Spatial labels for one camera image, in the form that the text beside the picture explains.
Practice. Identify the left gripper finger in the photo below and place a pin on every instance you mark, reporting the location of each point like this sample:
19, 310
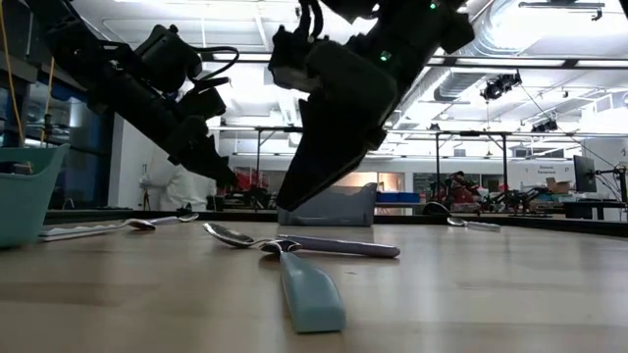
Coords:
206, 162

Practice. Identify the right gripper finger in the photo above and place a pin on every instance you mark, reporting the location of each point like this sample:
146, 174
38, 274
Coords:
319, 157

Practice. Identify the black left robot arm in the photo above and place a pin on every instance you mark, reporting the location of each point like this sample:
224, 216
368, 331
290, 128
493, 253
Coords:
73, 39

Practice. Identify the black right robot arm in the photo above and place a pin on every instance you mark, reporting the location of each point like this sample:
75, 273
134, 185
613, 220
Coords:
417, 29

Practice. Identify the person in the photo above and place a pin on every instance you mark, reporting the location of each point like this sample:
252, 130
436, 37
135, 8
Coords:
461, 188
176, 191

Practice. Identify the grey plastic bin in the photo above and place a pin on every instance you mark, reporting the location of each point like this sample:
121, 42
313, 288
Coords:
343, 208

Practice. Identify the blue storage bin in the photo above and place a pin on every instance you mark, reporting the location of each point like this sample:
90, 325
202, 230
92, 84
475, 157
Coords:
397, 197

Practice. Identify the black rounded object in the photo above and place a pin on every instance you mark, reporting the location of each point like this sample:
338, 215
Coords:
436, 210

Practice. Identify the black ceiling spotlight cluster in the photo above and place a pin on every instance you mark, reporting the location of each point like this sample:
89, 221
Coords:
495, 89
545, 126

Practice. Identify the overhead LED light bar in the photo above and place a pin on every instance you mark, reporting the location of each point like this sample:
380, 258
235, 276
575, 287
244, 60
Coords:
515, 63

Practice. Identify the teal plastic bin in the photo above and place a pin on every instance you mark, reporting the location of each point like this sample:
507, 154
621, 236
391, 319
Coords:
24, 206

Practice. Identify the cardboard box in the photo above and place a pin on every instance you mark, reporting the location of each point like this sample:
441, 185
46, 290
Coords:
559, 186

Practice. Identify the black computer monitor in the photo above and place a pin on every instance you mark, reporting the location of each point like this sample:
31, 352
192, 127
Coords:
584, 174

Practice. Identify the black metal table frame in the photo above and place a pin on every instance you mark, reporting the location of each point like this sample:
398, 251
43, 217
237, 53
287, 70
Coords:
471, 133
275, 129

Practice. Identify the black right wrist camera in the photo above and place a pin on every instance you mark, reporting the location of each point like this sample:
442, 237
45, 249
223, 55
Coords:
294, 64

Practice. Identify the black table edge rail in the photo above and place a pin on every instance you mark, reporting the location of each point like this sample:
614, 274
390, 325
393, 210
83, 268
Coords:
245, 216

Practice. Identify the silver ventilation duct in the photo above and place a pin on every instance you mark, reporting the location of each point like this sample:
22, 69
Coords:
495, 29

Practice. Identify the white wall sign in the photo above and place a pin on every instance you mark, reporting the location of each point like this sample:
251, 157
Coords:
546, 169

